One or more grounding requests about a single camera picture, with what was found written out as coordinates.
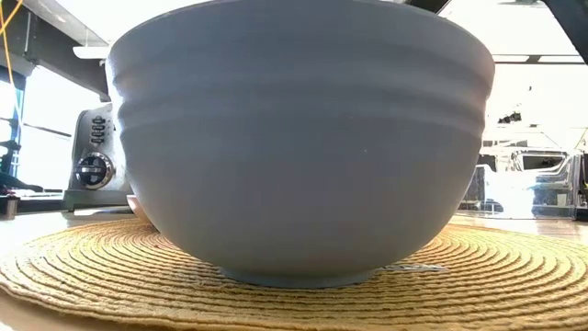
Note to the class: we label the clear plastic bin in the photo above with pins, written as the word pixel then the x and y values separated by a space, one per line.
pixel 505 193

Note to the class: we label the pink plate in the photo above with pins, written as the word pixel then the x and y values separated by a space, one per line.
pixel 135 207

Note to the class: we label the round woven straw placemat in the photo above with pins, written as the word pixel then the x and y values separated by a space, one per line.
pixel 92 276

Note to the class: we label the white ceiling light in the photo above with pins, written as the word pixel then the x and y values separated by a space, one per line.
pixel 92 52

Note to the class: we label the grey overhead beam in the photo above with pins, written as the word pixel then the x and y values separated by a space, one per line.
pixel 55 55

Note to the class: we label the blue vertical post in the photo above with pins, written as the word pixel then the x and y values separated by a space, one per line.
pixel 17 115

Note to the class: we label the silver four-slot toaster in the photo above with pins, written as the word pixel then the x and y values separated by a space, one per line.
pixel 92 138

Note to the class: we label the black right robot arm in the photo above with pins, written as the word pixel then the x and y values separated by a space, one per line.
pixel 574 23

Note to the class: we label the blue bowl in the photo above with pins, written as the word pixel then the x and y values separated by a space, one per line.
pixel 298 161

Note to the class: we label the small black background device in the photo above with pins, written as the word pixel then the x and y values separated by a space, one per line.
pixel 510 118

